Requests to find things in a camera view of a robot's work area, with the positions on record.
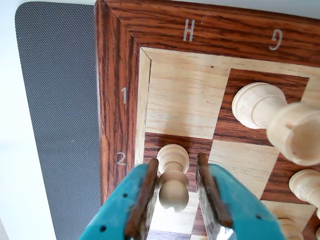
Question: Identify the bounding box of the light wooden chess rook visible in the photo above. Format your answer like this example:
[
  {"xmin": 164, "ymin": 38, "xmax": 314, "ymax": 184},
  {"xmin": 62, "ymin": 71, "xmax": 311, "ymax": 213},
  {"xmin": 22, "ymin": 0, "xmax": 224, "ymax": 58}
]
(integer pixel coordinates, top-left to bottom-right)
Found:
[{"xmin": 231, "ymin": 81, "xmax": 320, "ymax": 166}]

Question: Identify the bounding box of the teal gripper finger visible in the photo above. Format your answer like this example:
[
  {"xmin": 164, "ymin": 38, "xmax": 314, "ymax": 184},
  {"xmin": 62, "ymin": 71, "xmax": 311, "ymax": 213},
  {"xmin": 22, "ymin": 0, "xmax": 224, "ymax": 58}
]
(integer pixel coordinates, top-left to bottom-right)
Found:
[
  {"xmin": 81, "ymin": 159, "xmax": 160, "ymax": 240},
  {"xmin": 196, "ymin": 153, "xmax": 287, "ymax": 240}
]

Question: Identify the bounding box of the light wooden chess pawn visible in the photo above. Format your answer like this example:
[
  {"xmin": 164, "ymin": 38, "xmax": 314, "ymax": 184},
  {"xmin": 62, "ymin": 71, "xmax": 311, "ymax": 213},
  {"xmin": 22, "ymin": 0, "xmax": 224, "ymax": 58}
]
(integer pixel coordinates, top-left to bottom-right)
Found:
[
  {"xmin": 156, "ymin": 144, "xmax": 190, "ymax": 212},
  {"xmin": 288, "ymin": 169, "xmax": 320, "ymax": 220}
]

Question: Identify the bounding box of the dark grey mesh mat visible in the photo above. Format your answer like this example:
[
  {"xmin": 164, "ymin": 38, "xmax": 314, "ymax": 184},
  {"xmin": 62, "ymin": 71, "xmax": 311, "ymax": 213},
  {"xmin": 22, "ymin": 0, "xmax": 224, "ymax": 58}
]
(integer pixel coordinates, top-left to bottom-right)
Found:
[{"xmin": 14, "ymin": 1, "xmax": 103, "ymax": 240}]

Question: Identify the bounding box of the wooden folding chess board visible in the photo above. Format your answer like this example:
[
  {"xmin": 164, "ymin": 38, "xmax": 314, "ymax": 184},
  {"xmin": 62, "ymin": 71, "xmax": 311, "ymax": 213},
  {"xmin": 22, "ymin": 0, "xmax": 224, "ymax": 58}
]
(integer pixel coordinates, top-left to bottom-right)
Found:
[{"xmin": 94, "ymin": 0, "xmax": 320, "ymax": 240}]

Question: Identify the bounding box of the light wooden chess knight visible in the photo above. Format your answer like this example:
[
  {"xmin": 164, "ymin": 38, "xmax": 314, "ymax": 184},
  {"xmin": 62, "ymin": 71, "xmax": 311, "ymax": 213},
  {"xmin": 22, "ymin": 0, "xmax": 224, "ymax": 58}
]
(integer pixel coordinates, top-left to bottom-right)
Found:
[{"xmin": 276, "ymin": 218, "xmax": 305, "ymax": 240}]

